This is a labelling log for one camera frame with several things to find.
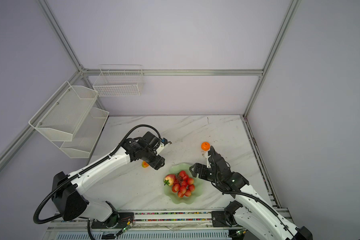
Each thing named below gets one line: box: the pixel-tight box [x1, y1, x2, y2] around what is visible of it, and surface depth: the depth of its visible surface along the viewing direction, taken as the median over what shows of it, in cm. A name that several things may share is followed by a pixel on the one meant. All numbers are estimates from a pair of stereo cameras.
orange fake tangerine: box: [201, 141, 211, 151], surface depth 101 cm
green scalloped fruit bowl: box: [163, 183, 203, 205], surface depth 81 cm
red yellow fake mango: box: [141, 161, 149, 168], surface depth 92 cm
